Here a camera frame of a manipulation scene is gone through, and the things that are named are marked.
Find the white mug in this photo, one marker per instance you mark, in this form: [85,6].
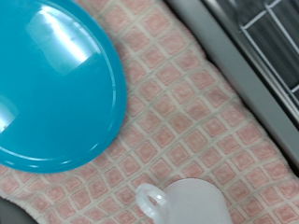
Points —
[193,205]

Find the pink checked towel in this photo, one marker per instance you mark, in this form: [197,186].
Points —
[187,124]

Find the blue plate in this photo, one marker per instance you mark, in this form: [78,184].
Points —
[56,93]

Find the grey plastic drain tray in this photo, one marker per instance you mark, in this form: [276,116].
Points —
[280,62]

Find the grey plastic crate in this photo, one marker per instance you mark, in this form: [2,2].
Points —
[249,87]

